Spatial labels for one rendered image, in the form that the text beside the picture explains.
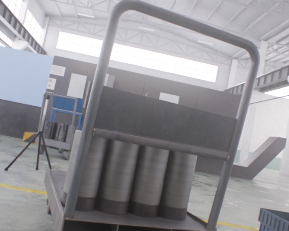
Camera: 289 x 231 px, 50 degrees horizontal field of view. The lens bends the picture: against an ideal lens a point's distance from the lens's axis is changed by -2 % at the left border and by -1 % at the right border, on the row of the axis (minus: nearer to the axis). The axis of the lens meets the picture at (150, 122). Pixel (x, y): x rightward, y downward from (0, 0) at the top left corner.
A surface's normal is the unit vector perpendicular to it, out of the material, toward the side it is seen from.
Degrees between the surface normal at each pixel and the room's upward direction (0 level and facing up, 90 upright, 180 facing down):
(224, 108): 87
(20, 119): 90
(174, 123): 98
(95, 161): 90
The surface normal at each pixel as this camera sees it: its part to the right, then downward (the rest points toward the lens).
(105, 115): 0.33, 0.15
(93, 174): 0.68, 0.09
